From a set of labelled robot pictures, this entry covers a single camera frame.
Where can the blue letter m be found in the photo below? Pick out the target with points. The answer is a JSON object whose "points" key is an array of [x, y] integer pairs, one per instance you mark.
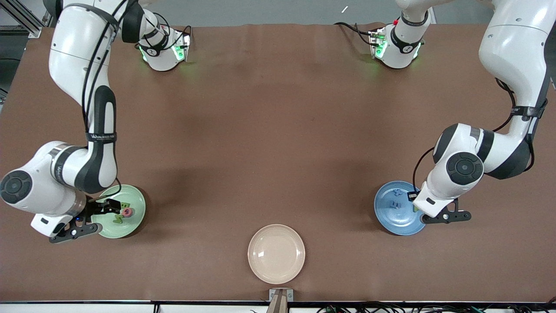
{"points": [[396, 204]]}

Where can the beige plate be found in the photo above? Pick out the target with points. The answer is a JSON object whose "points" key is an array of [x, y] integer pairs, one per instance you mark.
{"points": [[276, 254]]}

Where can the aluminium frame profile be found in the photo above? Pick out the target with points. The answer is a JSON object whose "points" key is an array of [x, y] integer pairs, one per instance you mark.
{"points": [[34, 30]]}

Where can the brown table mat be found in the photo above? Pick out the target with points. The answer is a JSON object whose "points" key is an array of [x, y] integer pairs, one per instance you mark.
{"points": [[278, 130]]}

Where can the grey bracket with tan post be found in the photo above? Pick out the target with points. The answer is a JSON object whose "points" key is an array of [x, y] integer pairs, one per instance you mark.
{"points": [[281, 300]]}

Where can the green plate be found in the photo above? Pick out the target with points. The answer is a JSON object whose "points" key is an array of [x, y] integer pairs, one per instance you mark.
{"points": [[130, 228]]}

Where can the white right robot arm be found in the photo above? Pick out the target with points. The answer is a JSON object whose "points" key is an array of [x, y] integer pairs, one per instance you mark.
{"points": [[78, 56]]}

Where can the blue plate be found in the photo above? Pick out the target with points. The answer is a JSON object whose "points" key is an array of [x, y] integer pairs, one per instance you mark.
{"points": [[391, 219]]}

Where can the green letter N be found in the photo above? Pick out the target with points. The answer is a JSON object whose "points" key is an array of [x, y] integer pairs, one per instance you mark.
{"points": [[117, 220]]}

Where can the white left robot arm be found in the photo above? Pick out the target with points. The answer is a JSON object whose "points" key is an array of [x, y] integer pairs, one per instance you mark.
{"points": [[517, 43]]}

